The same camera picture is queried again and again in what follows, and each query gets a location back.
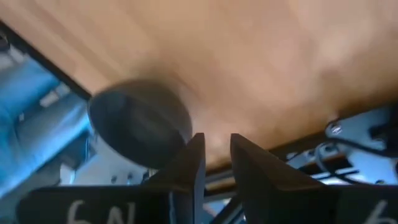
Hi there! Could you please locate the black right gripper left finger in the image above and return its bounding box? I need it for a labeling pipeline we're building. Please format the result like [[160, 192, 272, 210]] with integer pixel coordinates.
[[17, 133, 207, 224]]

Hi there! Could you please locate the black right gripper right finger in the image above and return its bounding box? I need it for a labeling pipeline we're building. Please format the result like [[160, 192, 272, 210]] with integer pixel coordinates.
[[230, 133, 398, 224]]

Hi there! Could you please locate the black bowl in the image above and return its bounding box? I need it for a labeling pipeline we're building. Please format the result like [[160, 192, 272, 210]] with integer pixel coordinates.
[[88, 79, 193, 170]]

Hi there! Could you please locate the black cable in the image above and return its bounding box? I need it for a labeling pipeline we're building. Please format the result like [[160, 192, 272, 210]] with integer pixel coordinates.
[[313, 144, 361, 186]]

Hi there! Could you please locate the silver metal bracket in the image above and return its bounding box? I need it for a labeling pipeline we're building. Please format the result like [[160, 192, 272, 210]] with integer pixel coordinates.
[[325, 107, 398, 152]]

